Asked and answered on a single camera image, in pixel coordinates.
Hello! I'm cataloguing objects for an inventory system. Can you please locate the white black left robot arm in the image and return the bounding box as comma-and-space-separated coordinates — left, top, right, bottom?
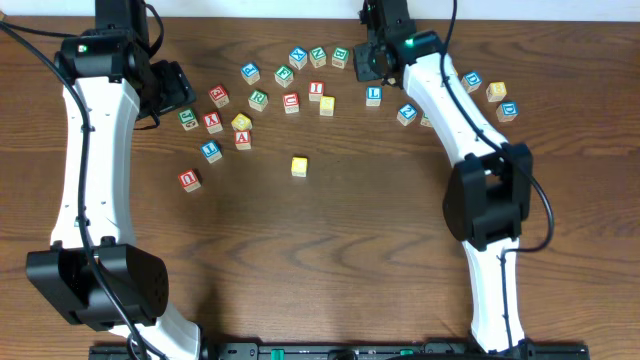
26, 0, 207, 359

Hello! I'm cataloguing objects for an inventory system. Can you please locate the yellow block near A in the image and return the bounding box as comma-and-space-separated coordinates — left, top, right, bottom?
231, 113, 253, 131

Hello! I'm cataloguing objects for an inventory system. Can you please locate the red u block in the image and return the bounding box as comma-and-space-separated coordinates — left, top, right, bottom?
178, 169, 201, 192
282, 93, 300, 114

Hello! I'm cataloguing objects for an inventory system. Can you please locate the blue 2 block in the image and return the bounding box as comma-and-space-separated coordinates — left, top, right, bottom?
396, 103, 418, 126

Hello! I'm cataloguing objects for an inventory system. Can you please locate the red X block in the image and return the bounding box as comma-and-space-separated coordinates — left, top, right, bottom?
203, 112, 224, 134

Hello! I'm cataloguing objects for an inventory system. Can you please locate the red E block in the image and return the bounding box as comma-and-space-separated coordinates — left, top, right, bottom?
208, 84, 230, 108

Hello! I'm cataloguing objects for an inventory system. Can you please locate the green Z block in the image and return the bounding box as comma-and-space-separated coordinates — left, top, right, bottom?
420, 114, 433, 128

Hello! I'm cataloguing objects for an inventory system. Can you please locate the yellow C block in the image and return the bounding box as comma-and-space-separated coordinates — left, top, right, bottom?
291, 157, 308, 177

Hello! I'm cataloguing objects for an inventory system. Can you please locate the green J block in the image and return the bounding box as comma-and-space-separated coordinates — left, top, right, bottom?
178, 108, 199, 131

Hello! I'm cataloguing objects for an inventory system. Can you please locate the red U block upper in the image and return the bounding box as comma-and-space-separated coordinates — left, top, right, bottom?
282, 93, 300, 114

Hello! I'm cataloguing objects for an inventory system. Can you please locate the blue D block lower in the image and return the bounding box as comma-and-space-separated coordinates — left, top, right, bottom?
496, 101, 519, 122

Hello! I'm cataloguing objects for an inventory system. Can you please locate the blue P block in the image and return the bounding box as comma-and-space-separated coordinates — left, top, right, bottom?
241, 63, 261, 85

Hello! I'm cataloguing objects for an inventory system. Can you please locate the red I block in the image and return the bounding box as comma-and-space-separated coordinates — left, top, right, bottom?
308, 81, 325, 102

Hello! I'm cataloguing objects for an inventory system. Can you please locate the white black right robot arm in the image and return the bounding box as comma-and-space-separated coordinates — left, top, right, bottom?
354, 0, 532, 354

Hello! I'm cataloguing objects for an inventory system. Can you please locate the green R block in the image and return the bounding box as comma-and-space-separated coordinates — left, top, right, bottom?
248, 90, 268, 112

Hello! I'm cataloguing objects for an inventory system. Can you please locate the blue X block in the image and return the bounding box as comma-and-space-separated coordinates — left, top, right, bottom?
289, 46, 308, 70

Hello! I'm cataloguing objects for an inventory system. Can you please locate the blue d block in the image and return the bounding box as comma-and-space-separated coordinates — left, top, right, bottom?
496, 101, 519, 122
461, 71, 483, 93

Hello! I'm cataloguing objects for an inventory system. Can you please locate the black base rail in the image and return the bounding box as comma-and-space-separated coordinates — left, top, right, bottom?
88, 341, 591, 360

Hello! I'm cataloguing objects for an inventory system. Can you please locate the blue D block upper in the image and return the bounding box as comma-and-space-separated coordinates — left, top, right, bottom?
461, 71, 483, 93

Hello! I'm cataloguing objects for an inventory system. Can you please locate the green F block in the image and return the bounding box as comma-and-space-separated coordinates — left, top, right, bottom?
274, 65, 294, 88

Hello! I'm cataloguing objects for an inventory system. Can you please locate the yellow S block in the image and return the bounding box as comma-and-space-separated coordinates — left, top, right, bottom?
319, 96, 336, 116

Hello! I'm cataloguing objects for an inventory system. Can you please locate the blue J block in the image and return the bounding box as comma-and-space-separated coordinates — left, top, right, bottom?
200, 140, 223, 164

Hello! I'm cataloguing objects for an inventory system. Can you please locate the red A block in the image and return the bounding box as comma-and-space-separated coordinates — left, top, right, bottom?
234, 130, 252, 150

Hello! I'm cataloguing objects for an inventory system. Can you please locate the green B block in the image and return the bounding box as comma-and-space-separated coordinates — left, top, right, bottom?
331, 47, 350, 69

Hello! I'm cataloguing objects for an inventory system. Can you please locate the green N block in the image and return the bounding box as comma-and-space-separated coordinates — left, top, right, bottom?
309, 47, 327, 68

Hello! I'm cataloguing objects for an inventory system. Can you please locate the yellow 8 block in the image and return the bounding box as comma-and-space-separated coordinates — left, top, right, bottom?
486, 82, 507, 103

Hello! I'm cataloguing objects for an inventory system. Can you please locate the blue L block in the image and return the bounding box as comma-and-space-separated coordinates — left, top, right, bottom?
366, 86, 382, 107

